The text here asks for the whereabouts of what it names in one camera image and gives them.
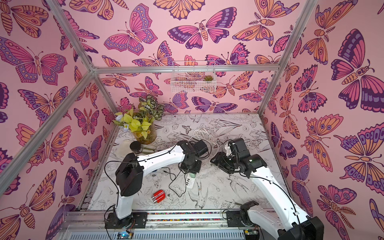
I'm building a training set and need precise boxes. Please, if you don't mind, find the white power strip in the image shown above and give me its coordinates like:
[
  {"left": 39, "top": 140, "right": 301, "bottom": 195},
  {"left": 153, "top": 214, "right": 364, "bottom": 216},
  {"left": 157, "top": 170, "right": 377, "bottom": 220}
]
[{"left": 186, "top": 175, "right": 196, "bottom": 189}]

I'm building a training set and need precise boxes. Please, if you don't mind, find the black USB cable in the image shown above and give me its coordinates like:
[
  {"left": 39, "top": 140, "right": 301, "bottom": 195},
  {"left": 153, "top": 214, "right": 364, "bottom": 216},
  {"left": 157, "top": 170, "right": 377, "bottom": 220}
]
[{"left": 158, "top": 167, "right": 190, "bottom": 199}]

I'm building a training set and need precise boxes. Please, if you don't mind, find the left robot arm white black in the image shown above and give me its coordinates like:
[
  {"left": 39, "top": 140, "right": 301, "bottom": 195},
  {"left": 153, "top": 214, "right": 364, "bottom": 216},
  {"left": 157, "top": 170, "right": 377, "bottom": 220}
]
[{"left": 105, "top": 140, "right": 209, "bottom": 230}]

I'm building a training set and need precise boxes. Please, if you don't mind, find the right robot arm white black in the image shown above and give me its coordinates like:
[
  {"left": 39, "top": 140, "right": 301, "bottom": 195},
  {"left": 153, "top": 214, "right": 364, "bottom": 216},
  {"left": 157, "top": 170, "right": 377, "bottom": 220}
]
[{"left": 210, "top": 138, "right": 324, "bottom": 240}]

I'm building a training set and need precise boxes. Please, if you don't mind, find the amber glass vase with plants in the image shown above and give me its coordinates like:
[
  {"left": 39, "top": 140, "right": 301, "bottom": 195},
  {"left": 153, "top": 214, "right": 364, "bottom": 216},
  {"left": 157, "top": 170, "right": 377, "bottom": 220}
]
[{"left": 113, "top": 96, "right": 165, "bottom": 145}]

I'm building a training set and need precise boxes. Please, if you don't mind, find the small green succulent plant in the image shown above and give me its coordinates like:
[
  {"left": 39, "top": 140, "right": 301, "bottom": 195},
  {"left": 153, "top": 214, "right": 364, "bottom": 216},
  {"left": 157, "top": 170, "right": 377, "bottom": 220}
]
[{"left": 204, "top": 75, "right": 214, "bottom": 82}]

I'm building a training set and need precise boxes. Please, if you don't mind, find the white wire wall basket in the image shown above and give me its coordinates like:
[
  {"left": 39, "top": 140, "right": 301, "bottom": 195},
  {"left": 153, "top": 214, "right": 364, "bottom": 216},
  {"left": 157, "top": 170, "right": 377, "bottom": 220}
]
[{"left": 169, "top": 60, "right": 217, "bottom": 94}]

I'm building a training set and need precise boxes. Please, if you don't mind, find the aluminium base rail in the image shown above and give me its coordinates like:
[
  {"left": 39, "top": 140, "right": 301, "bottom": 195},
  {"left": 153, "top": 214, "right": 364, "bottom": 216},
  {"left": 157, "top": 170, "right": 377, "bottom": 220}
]
[{"left": 56, "top": 209, "right": 277, "bottom": 240}]

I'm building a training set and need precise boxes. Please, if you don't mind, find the aluminium cage frame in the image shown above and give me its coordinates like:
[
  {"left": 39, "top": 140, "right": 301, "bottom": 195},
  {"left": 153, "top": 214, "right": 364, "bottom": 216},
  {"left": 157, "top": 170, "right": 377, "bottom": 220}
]
[{"left": 1, "top": 1, "right": 318, "bottom": 193}]

